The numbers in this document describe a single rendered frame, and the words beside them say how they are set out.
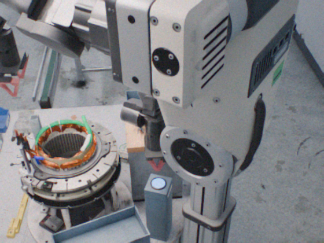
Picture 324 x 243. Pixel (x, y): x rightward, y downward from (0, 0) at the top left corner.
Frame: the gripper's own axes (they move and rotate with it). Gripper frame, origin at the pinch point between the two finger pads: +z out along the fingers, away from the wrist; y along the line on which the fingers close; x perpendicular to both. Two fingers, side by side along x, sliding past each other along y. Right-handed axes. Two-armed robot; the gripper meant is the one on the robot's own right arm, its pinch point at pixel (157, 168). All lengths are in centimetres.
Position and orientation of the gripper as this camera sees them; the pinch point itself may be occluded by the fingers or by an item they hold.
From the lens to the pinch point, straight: 127.4
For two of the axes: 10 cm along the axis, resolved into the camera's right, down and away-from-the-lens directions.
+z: 0.8, 7.9, 6.1
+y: 0.2, 6.1, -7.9
